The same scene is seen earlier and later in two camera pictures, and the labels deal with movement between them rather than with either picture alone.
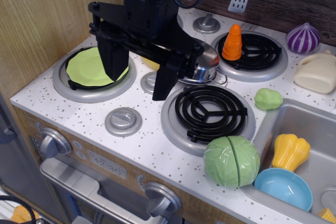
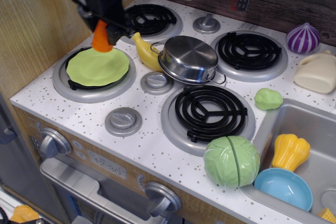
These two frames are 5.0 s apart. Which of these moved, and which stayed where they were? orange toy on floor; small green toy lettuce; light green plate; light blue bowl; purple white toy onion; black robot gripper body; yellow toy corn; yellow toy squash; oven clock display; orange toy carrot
Moved: orange toy carrot; black robot gripper body
Stayed: light blue bowl; yellow toy squash; oven clock display; small green toy lettuce; light green plate; yellow toy corn; orange toy on floor; purple white toy onion
